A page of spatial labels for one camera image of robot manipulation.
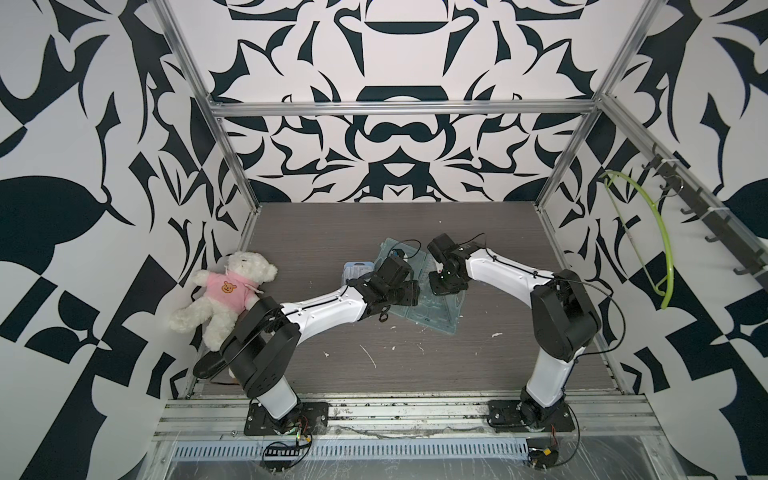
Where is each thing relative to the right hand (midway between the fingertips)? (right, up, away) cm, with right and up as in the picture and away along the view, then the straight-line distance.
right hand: (439, 283), depth 93 cm
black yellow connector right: (+20, -36, -22) cm, 47 cm away
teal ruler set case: (0, -8, -2) cm, 9 cm away
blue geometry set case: (-26, +4, +6) cm, 27 cm away
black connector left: (-41, -37, -20) cm, 59 cm away
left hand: (-9, +1, -6) cm, 11 cm away
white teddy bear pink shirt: (-61, -1, -6) cm, 62 cm away
